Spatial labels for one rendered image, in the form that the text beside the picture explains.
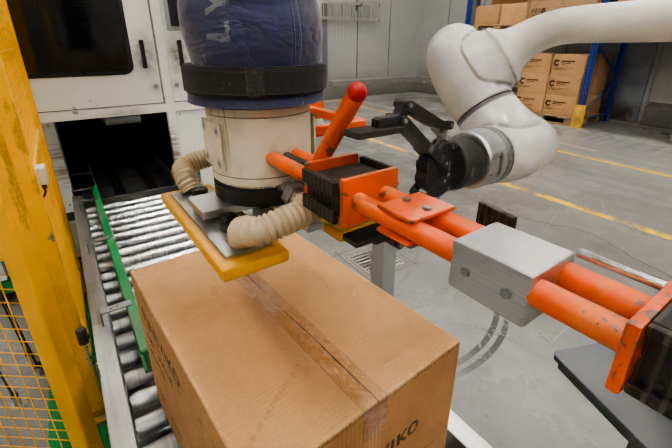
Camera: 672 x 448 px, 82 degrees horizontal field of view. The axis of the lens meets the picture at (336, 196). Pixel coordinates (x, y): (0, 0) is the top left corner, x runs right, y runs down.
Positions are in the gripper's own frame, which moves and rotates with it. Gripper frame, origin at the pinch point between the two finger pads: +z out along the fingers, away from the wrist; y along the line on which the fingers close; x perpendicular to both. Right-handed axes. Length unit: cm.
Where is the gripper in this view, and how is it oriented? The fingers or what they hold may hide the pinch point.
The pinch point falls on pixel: (357, 188)
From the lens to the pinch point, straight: 47.2
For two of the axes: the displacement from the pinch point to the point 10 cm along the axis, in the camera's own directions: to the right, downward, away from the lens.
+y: 0.0, 9.3, 3.7
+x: -5.8, -3.0, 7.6
